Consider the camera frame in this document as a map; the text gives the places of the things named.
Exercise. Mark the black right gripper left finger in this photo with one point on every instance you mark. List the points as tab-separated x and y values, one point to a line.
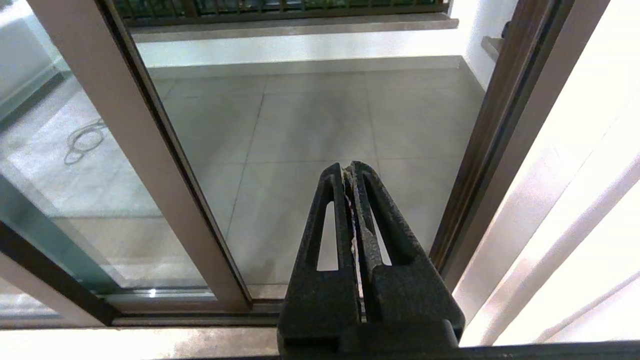
325	300

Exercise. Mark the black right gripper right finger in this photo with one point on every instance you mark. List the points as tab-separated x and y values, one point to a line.
410	295

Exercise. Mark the brown framed sliding glass door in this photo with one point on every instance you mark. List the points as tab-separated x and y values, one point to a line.
130	125

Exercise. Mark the door floor track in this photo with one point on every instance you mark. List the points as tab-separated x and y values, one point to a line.
200	320

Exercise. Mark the brown framed fixed glass panel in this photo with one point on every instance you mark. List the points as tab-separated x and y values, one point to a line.
60	278

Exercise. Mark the black metal balcony railing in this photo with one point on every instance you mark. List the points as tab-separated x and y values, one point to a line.
280	13

